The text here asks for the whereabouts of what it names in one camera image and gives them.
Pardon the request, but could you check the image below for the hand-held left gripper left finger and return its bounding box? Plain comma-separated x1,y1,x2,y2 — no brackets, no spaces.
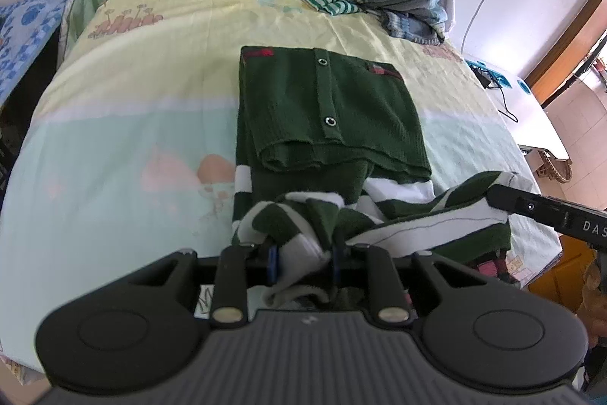
128,244,278,326

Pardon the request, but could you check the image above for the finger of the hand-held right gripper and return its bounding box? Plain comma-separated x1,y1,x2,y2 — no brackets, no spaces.
486,184,570,228

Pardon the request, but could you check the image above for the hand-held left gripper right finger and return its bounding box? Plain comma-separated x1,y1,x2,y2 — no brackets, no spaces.
333,244,494,326

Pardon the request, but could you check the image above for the green white striped sweater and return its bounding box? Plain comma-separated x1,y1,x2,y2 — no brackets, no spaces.
231,45,514,312

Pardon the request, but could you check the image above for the person's right hand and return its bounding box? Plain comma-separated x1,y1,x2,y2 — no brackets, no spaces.
580,260,607,347

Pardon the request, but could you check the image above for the wicker basket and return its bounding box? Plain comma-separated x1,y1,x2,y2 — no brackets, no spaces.
535,148,575,184

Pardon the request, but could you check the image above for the white table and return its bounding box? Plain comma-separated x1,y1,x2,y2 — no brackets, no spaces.
461,51,573,162

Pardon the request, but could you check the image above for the black plastic crate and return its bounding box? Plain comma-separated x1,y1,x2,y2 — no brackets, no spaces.
0,29,63,207

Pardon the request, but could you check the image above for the orange bed frame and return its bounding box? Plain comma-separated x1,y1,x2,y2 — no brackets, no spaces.
526,233,599,316

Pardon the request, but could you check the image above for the black power adapter with cable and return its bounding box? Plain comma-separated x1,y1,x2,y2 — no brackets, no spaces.
473,65,521,124

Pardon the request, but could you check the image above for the wooden door frame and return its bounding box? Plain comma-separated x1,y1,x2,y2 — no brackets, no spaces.
525,0,607,112

